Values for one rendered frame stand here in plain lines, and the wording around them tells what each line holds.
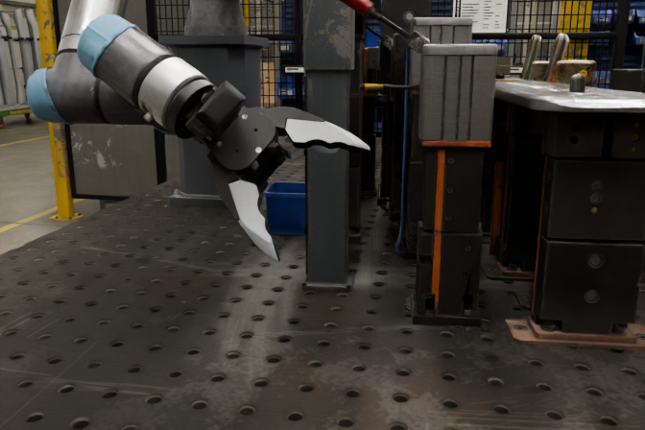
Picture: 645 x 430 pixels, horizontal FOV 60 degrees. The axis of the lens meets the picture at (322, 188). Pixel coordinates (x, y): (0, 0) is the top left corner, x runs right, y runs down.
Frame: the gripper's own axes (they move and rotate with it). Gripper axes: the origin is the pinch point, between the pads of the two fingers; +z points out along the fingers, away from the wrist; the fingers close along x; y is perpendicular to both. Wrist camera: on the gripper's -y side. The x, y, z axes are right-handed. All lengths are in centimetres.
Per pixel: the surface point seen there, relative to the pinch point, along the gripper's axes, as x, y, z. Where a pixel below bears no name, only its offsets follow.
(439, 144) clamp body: -16.6, 9.9, 3.7
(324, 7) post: -24.0, 9.6, -20.1
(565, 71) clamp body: -72, 60, 9
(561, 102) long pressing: -23.5, -0.4, 12.5
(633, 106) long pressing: -27.1, -1.0, 18.5
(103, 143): -5, 274, -209
